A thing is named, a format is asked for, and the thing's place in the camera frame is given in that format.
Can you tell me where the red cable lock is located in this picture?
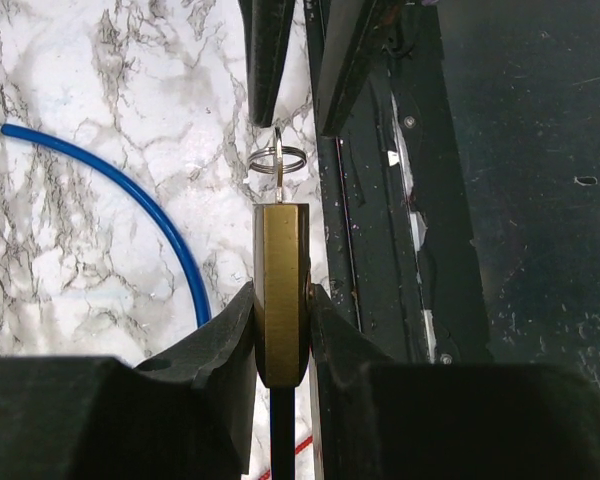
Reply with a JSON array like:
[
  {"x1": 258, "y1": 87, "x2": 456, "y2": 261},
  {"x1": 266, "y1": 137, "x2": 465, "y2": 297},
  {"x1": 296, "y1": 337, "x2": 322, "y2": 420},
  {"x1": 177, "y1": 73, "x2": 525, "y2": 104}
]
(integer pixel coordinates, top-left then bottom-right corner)
[{"x1": 258, "y1": 434, "x2": 313, "y2": 480}]

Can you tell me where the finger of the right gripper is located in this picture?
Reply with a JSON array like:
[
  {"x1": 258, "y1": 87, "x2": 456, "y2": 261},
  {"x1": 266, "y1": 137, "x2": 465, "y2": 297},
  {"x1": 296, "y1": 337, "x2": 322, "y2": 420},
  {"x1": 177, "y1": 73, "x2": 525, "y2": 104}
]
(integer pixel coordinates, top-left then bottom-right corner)
[
  {"x1": 303, "y1": 1, "x2": 380, "y2": 137},
  {"x1": 238, "y1": 0, "x2": 295, "y2": 128}
]

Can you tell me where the silver key bunch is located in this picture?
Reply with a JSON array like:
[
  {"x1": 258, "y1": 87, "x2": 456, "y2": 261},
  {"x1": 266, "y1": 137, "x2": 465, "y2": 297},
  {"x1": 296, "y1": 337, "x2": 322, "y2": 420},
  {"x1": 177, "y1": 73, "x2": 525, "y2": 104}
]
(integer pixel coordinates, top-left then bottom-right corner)
[{"x1": 247, "y1": 126, "x2": 308, "y2": 203}]

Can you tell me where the blue cable lock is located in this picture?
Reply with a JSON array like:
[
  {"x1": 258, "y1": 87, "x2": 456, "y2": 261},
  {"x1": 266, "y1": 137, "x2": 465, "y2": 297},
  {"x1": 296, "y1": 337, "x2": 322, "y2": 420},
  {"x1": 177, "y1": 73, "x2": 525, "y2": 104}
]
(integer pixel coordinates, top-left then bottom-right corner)
[{"x1": 0, "y1": 123, "x2": 212, "y2": 327}]

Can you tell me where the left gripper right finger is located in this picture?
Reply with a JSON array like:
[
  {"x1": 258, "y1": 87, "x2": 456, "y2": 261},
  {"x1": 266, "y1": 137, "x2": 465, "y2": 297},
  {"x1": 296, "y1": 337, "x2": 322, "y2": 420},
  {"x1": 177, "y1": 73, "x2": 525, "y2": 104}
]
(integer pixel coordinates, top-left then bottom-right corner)
[{"x1": 310, "y1": 286, "x2": 600, "y2": 479}]

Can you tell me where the brass padlock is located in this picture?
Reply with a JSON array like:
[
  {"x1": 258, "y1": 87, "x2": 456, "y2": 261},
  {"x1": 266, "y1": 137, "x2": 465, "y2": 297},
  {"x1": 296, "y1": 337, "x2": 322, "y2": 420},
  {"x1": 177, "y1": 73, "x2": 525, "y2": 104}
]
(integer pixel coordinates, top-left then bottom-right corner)
[{"x1": 253, "y1": 203, "x2": 311, "y2": 389}]

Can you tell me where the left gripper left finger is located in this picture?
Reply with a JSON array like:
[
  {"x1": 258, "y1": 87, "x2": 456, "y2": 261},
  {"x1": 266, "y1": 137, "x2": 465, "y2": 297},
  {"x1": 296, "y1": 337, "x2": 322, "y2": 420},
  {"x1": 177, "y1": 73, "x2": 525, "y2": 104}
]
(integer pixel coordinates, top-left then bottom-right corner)
[{"x1": 0, "y1": 284, "x2": 256, "y2": 479}]

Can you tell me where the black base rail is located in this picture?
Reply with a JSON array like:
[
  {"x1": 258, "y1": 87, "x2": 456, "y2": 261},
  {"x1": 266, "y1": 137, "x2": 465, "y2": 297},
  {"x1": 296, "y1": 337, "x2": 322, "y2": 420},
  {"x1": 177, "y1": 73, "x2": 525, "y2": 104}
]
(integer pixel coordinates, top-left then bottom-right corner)
[{"x1": 318, "y1": 1, "x2": 600, "y2": 389}]

